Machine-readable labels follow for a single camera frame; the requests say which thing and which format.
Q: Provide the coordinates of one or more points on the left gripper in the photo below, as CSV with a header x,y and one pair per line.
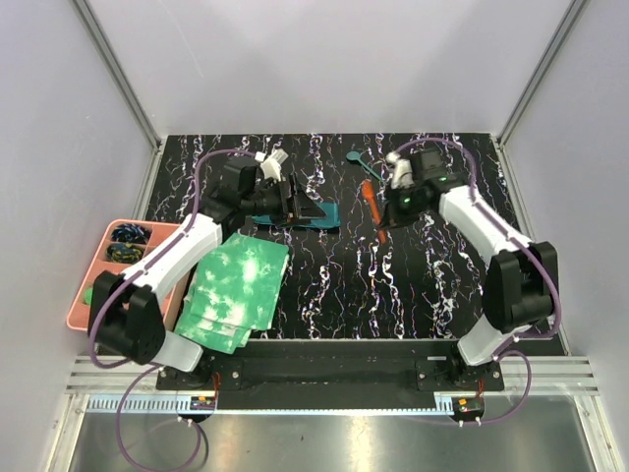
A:
x,y
289,206

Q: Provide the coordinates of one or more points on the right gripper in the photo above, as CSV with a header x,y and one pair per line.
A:
x,y
391,215

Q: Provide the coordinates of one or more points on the orange plastic fork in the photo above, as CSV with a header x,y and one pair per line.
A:
x,y
369,196

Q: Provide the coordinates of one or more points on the teal satin napkin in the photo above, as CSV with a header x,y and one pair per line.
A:
x,y
330,221

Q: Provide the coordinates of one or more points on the teal plastic spoon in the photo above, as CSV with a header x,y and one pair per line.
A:
x,y
356,157

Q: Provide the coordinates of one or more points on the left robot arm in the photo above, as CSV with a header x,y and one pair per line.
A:
x,y
125,310

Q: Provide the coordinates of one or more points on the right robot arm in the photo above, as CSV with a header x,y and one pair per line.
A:
x,y
521,284

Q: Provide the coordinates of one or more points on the black marble pattern mat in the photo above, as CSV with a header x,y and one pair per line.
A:
x,y
426,281

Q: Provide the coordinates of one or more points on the green tie-dye cloth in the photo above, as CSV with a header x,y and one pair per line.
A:
x,y
234,292

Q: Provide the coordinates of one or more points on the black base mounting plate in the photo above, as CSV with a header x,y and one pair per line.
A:
x,y
324,373

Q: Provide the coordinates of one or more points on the blue patterned rolled cloth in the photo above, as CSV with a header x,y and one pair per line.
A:
x,y
130,233

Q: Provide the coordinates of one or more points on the pink compartment tray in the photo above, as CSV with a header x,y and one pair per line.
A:
x,y
78,316

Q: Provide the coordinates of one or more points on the green rolled cloth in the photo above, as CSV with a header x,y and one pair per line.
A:
x,y
87,295

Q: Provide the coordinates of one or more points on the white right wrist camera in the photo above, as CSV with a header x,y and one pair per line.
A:
x,y
402,172

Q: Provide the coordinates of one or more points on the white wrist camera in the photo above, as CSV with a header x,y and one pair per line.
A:
x,y
271,164
402,172

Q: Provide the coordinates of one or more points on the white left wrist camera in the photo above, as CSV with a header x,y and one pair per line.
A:
x,y
271,164

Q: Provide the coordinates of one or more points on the right aluminium frame post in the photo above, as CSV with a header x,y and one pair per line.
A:
x,y
567,23

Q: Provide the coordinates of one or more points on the aluminium frame post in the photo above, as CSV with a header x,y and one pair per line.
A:
x,y
108,56
567,23

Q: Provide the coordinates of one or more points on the left aluminium frame post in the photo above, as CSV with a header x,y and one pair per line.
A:
x,y
108,56

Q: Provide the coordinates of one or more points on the aluminium front rail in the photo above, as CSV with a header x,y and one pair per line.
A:
x,y
106,392

